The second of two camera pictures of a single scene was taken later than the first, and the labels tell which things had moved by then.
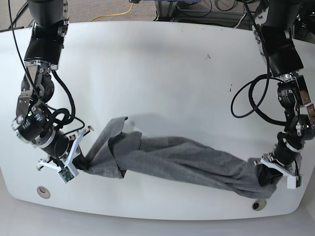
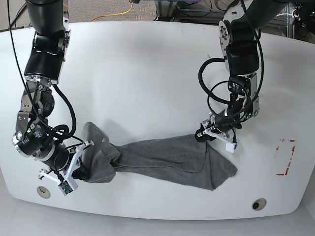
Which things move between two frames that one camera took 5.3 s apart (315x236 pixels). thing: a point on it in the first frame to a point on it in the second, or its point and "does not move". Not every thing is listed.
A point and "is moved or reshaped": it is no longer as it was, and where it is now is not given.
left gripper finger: (80, 162) to (79, 173)
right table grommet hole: (259, 204) does not move
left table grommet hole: (43, 192) does not move
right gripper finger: (267, 176) to (201, 136)
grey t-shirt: (111, 152) is moved or reshaped
